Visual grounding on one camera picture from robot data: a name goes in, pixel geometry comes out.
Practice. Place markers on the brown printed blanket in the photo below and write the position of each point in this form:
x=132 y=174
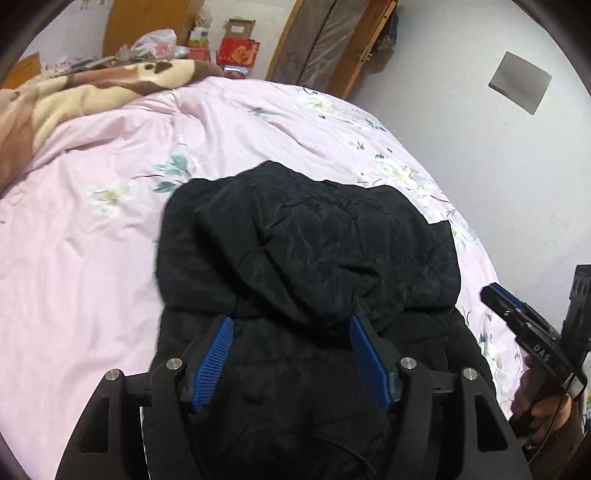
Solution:
x=64 y=97

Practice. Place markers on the black puffer jacket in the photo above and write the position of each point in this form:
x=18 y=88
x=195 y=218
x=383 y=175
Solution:
x=314 y=258

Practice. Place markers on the wooden headboard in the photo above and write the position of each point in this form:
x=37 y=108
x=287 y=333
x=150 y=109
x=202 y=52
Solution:
x=21 y=71

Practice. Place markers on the wooden wardrobe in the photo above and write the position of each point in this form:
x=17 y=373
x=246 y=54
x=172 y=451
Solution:
x=147 y=21

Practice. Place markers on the person's right forearm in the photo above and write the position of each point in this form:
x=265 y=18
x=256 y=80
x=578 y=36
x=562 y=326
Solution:
x=570 y=445

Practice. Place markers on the cardboard box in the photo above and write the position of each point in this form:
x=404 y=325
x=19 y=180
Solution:
x=239 y=30

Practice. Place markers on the red gift box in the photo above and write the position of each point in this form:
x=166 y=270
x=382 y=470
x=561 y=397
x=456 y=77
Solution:
x=238 y=53

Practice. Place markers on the white wall panel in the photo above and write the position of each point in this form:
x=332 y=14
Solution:
x=519 y=83

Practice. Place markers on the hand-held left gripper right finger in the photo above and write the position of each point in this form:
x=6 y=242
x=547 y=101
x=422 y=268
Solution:
x=371 y=364

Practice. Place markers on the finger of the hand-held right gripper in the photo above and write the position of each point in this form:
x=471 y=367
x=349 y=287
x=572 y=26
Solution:
x=505 y=302

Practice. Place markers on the wooden door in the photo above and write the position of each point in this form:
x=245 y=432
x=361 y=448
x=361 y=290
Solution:
x=332 y=46

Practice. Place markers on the white plastic bag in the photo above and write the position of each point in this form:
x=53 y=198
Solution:
x=154 y=44

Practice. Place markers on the person's right hand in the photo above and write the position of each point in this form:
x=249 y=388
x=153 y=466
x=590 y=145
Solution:
x=549 y=408

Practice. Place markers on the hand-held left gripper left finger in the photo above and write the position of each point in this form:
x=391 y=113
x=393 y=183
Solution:
x=212 y=364

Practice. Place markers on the hanging bags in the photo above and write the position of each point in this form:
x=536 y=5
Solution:
x=387 y=37

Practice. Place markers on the clear snack bag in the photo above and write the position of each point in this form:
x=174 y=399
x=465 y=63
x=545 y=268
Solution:
x=202 y=27

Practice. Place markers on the pink floral duvet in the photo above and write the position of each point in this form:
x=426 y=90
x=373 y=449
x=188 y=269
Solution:
x=92 y=258

